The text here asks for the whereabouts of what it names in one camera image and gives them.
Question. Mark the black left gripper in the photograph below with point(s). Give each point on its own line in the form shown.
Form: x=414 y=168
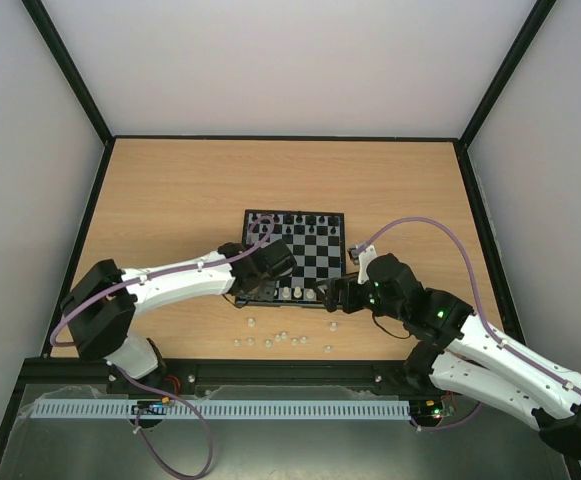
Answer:
x=268 y=290

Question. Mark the black front frame rail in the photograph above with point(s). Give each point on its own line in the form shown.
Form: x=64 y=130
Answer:
x=194 y=377

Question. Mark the white slotted cable duct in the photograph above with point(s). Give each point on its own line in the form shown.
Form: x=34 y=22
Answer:
x=392 y=410

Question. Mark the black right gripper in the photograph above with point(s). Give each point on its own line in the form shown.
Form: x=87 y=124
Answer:
x=338 y=293

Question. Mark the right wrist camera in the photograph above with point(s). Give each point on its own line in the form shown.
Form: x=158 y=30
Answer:
x=362 y=255

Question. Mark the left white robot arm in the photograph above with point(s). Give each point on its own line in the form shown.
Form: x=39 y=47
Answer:
x=98 y=312

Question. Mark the black silver chess board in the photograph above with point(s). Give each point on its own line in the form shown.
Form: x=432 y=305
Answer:
x=319 y=256

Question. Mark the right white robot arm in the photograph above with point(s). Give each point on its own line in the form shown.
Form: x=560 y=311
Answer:
x=459 y=351

